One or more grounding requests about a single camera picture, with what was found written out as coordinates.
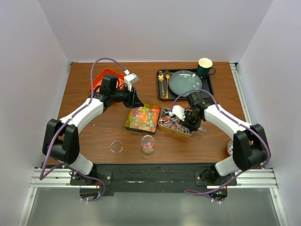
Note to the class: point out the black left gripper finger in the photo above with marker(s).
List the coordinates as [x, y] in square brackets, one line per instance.
[134, 92]
[137, 102]

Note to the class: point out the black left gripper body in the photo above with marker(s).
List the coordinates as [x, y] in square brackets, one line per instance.
[124, 96]

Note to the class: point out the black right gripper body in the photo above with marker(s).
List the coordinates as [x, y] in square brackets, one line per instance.
[191, 121]

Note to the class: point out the black tin of star candies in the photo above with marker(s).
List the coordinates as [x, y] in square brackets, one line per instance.
[143, 119]

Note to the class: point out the gold tin of lollipops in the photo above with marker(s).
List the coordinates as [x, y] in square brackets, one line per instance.
[172, 124]

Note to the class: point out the clear glass jar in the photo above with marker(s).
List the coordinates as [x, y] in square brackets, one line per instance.
[147, 143]

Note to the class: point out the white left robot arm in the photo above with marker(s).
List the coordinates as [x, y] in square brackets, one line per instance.
[61, 141]

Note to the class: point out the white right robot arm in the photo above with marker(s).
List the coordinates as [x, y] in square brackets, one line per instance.
[250, 146]

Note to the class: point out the black serving tray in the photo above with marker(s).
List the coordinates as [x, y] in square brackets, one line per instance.
[172, 96]

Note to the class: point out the gold fork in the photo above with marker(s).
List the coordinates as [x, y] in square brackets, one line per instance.
[161, 79]

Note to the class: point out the teal ceramic plate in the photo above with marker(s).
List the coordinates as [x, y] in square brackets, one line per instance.
[183, 81]

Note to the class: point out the gold spoon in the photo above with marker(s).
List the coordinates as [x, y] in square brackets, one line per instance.
[167, 76]

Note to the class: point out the patterned small bowl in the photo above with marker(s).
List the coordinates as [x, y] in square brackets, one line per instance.
[230, 148]

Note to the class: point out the clear jar lid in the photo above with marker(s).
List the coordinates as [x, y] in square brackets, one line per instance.
[116, 147]

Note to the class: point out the dark green mug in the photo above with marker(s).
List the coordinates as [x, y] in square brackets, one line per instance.
[205, 68]

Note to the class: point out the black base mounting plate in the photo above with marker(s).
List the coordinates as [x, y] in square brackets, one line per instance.
[157, 178]

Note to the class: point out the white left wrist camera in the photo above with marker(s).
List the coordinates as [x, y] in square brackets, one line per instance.
[130, 79]

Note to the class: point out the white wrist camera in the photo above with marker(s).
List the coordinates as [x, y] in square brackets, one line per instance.
[177, 111]
[130, 79]

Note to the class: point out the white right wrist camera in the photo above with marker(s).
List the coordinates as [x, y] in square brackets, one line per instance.
[177, 111]

